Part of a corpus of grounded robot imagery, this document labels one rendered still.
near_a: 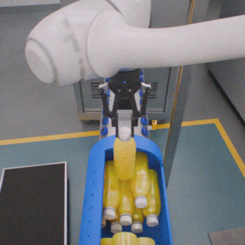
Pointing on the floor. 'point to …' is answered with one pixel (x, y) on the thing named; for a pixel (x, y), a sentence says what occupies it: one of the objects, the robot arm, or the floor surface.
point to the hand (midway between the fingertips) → (124, 126)
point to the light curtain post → (182, 93)
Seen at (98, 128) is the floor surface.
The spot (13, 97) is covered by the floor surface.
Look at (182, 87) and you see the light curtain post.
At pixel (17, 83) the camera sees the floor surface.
